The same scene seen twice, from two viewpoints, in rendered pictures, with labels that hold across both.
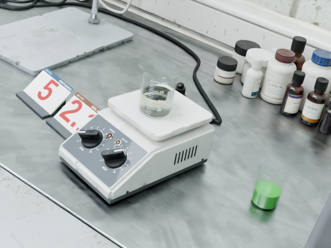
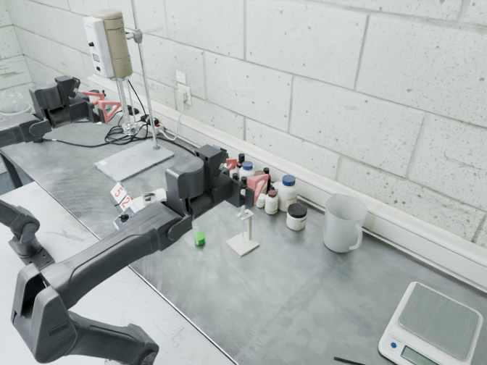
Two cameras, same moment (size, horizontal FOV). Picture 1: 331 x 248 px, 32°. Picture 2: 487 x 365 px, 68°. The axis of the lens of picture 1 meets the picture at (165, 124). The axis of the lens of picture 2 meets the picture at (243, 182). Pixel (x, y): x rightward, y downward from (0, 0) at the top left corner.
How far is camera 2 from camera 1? 0.60 m
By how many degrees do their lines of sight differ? 10
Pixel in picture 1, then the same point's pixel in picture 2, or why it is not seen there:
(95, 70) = (148, 177)
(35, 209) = not seen: hidden behind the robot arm
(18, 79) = (110, 186)
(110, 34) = (161, 154)
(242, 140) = not seen: hidden behind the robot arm
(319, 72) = (245, 173)
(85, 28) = (151, 152)
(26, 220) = not seen: hidden behind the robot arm
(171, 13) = (195, 139)
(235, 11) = (218, 139)
